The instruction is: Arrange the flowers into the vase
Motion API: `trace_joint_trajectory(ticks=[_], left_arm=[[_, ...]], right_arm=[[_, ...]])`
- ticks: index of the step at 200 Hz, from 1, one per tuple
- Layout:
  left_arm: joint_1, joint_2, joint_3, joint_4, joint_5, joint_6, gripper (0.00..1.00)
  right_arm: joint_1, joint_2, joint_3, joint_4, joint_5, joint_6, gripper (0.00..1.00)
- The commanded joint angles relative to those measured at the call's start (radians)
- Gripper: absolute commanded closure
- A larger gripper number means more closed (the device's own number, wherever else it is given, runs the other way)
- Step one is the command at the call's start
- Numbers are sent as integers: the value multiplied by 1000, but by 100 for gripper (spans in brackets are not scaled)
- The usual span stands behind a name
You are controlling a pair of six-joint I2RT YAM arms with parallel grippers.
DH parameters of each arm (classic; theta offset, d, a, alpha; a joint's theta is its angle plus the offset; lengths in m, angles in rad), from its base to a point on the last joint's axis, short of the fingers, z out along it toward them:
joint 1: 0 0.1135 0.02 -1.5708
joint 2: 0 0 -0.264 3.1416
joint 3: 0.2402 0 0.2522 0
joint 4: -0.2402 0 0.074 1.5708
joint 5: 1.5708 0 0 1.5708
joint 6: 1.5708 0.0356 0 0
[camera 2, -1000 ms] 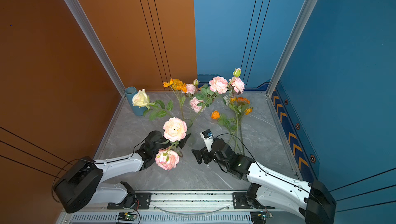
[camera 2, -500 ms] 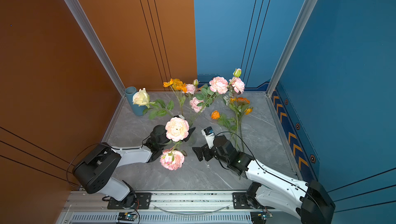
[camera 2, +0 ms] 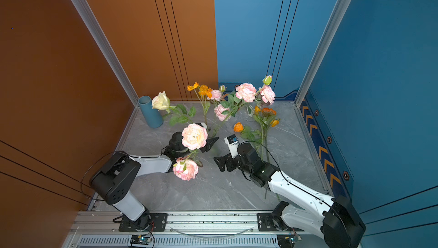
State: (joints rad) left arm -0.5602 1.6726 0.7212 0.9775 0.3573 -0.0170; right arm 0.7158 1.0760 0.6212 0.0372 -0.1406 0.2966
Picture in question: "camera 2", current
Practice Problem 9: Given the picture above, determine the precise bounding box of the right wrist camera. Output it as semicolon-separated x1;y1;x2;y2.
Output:
224;135;240;158

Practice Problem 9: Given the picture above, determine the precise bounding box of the pink rose flower stem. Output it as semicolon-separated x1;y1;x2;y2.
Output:
222;75;276;121

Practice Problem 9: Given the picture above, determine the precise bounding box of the right aluminium corner post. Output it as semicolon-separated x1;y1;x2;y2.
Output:
294;0;351;107

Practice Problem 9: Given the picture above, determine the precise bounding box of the orange rose flower stem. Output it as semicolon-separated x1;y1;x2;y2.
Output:
233;122;271;201

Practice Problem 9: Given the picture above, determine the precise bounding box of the right circuit board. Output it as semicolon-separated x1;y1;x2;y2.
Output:
277;234;296;248

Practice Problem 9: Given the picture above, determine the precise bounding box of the blue cylindrical vase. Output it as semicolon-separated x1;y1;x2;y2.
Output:
138;96;164;128

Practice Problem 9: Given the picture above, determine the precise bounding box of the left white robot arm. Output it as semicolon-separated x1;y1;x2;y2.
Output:
90;132;203;232

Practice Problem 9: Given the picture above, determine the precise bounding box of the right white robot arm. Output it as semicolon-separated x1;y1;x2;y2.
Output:
214;135;366;248

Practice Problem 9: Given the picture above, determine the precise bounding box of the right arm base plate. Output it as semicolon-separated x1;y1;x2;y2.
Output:
257;212;303;233

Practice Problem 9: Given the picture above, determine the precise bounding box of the orange poppy flower stem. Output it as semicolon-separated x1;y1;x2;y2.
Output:
187;82;213;124

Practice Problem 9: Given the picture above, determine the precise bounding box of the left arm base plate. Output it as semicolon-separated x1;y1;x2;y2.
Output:
119;213;168;233

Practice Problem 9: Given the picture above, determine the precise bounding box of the left aluminium corner post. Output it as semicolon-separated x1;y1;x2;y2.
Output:
71;0;139;108

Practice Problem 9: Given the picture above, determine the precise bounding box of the white rose flower stem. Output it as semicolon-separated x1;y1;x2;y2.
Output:
152;92;206;136

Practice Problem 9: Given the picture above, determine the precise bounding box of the aluminium front rail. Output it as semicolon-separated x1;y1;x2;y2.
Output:
61;209;363;248

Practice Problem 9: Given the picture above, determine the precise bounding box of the aluminium corner post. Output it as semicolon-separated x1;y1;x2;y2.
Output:
71;0;139;108
294;0;351;107

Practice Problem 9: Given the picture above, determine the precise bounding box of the red orange flower stem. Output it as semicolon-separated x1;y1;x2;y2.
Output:
253;106;280;162

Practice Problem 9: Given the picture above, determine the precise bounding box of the pink peony flower stem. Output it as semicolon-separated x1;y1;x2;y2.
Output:
209;85;229;122

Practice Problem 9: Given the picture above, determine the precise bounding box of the left green circuit board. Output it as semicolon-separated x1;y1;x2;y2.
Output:
130;234;154;248

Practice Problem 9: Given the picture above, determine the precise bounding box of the large pink ranunculus stem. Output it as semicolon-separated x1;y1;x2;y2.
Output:
172;124;208;181

